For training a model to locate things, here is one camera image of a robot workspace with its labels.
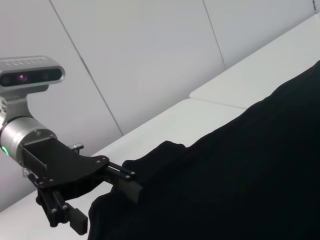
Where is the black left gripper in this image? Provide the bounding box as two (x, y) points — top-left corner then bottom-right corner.
(21, 138), (144, 236)

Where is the black t-shirt with FREE print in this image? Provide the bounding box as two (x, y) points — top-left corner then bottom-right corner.
(87, 58), (320, 240)

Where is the thin black cable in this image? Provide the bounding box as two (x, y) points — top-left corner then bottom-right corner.
(27, 173), (42, 188)

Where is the silver camera mount bracket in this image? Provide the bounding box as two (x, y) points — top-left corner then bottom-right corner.
(0, 86), (32, 121)

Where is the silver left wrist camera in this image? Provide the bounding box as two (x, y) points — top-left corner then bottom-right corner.
(0, 55), (66, 95)

